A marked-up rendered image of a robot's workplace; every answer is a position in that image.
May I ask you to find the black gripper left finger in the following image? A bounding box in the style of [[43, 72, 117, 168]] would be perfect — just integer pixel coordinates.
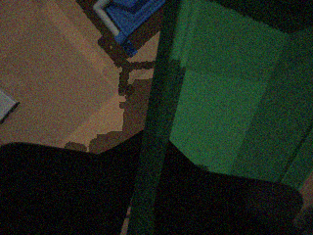
[[0, 130, 144, 235]]

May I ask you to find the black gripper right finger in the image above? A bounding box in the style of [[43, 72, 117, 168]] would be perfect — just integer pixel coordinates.
[[154, 140, 303, 235]]

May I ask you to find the blue plastic tray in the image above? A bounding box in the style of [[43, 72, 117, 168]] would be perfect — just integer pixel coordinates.
[[105, 0, 165, 58]]

